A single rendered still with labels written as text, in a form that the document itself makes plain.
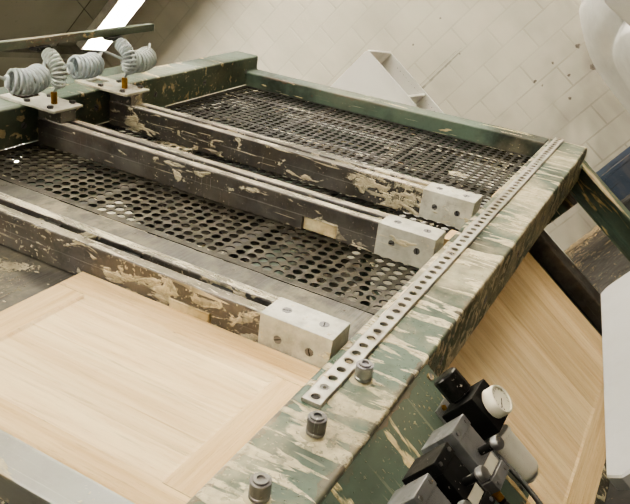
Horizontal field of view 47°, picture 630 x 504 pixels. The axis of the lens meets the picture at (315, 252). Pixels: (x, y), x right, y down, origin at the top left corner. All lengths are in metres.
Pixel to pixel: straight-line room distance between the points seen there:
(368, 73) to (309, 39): 1.71
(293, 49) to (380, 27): 0.81
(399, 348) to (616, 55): 0.59
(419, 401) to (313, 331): 0.18
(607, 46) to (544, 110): 5.48
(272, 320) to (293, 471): 0.30
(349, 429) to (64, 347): 0.44
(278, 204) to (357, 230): 0.19
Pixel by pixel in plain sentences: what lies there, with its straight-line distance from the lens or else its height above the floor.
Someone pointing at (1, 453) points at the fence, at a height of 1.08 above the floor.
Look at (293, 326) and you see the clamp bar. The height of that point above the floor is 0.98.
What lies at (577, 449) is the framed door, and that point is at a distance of 1.86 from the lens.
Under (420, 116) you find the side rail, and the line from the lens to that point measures 2.47.
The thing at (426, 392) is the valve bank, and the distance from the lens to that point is 1.07.
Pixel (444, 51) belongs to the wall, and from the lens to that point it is 6.26.
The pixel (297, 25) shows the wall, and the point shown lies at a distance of 6.64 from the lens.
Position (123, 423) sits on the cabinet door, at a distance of 0.98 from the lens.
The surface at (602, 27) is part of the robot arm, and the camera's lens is 0.69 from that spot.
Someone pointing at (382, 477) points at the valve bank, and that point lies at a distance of 0.93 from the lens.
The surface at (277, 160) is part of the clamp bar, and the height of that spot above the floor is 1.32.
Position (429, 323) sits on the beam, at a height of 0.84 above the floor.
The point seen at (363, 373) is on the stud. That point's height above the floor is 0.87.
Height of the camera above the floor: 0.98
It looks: 3 degrees up
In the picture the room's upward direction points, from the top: 40 degrees counter-clockwise
